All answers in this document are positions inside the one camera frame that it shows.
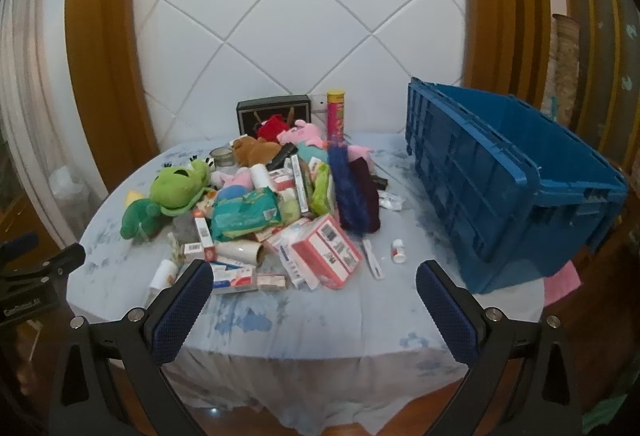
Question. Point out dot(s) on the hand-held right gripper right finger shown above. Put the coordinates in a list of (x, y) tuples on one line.
[(445, 311)]

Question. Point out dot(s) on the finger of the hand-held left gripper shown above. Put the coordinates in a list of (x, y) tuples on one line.
[(20, 243), (60, 261)]

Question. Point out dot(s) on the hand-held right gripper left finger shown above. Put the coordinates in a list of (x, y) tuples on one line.
[(182, 311)]

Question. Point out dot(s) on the blue plastic crate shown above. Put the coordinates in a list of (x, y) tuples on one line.
[(475, 196)]

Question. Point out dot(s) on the green frog plush toy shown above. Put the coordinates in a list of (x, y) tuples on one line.
[(175, 183)]

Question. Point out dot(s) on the white carton with pink sides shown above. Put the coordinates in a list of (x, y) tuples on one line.
[(325, 251)]

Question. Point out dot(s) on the pile of small medicine cartons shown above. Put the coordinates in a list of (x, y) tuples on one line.
[(232, 277)]

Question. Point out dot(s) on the white plastic bag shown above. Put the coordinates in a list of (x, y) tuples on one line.
[(67, 188)]

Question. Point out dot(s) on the small white pill bottle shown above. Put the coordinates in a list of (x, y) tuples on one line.
[(398, 251)]

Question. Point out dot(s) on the cardboard tube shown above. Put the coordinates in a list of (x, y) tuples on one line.
[(240, 253)]

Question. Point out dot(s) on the white slim packet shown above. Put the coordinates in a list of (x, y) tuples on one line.
[(373, 258)]

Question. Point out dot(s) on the green wet wipes pack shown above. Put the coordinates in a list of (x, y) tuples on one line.
[(245, 213)]

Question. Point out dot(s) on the pink cloth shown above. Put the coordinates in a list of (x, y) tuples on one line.
[(562, 283)]

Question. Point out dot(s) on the blue pink plush toy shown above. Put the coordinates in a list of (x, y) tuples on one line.
[(235, 186)]

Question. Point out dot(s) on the maroon fuzzy cloth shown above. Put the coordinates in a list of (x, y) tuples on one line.
[(365, 196)]

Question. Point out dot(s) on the black remote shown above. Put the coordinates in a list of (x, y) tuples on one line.
[(380, 181)]

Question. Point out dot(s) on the white lint roller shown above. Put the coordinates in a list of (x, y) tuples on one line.
[(260, 176)]

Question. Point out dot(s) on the glass candle jar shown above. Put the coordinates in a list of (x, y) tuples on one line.
[(221, 158)]

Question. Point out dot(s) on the blue fuzzy cloth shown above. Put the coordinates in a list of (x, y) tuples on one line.
[(345, 186)]

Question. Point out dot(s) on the green snack packet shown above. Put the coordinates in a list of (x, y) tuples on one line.
[(322, 188)]

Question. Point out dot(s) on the brown plush toy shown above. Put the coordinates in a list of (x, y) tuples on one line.
[(255, 150)]

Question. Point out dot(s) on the white sheer curtain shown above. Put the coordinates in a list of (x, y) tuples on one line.
[(30, 66)]

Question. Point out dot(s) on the green cloth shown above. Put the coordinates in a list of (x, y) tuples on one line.
[(612, 408)]

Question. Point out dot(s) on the red plush toy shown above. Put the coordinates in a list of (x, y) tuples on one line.
[(272, 127)]

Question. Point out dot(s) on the pink pig plush teal dress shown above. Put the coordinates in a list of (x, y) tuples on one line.
[(302, 132)]

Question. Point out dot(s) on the black gift box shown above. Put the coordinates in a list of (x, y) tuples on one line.
[(272, 109)]

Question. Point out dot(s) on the pink chip can yellow lid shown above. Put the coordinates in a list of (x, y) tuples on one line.
[(335, 116)]

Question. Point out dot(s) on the rolled beige mat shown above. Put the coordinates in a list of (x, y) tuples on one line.
[(566, 66)]

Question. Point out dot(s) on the gold framed glass door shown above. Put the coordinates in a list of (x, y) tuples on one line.
[(605, 41)]

